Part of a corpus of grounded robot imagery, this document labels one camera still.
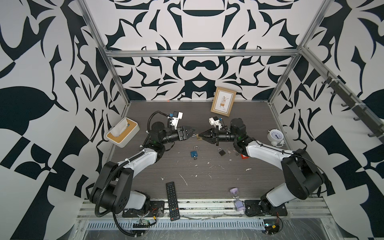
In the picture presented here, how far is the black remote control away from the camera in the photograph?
0.73 meters

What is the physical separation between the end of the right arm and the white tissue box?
1.62 ft

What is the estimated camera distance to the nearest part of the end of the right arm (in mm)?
716

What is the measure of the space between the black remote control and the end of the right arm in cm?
32
